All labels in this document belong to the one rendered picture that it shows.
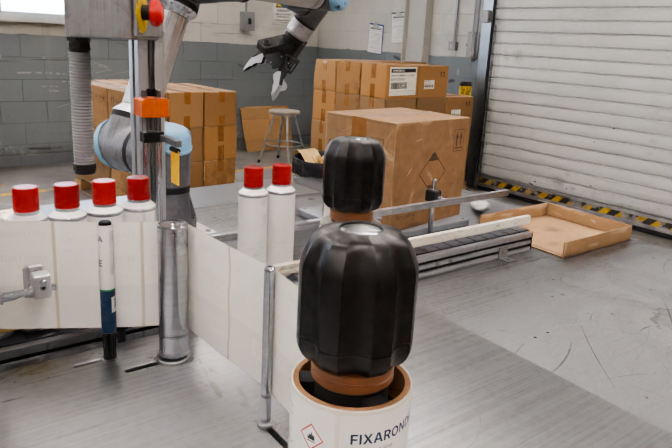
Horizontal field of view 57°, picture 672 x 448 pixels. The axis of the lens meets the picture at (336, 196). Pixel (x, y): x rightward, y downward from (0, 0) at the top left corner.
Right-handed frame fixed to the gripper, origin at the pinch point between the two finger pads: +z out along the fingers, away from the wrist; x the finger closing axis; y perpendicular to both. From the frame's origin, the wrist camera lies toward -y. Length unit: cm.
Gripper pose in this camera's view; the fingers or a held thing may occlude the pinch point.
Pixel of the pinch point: (256, 85)
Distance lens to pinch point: 201.0
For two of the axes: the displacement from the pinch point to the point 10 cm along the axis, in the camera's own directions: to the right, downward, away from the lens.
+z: -5.9, 7.3, 3.4
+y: 4.7, -0.3, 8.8
